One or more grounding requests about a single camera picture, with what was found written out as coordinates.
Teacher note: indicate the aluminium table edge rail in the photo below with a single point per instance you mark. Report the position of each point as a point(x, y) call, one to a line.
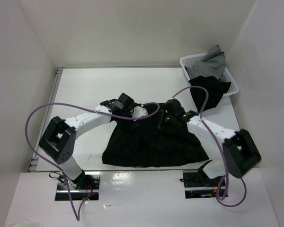
point(35, 158)

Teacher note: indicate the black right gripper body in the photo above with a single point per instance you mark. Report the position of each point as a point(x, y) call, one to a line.
point(167, 122)

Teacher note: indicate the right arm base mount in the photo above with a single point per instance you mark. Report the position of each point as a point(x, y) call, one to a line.
point(198, 185)

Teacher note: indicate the grey skirt in basket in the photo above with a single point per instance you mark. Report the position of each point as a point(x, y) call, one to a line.
point(212, 64)

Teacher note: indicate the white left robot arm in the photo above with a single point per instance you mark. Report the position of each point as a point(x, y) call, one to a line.
point(58, 139)

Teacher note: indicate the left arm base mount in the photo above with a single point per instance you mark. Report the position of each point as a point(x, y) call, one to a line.
point(88, 189)

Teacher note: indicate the black skirt over basket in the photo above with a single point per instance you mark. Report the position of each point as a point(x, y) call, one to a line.
point(214, 87)

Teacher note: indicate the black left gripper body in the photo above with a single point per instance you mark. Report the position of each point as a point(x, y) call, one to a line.
point(128, 113)

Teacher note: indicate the black pleated skirt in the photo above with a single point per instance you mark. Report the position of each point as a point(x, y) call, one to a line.
point(142, 144)

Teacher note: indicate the white plastic basket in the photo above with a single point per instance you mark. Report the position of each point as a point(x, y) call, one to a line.
point(190, 60)

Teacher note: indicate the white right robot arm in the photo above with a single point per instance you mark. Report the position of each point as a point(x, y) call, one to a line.
point(239, 151)

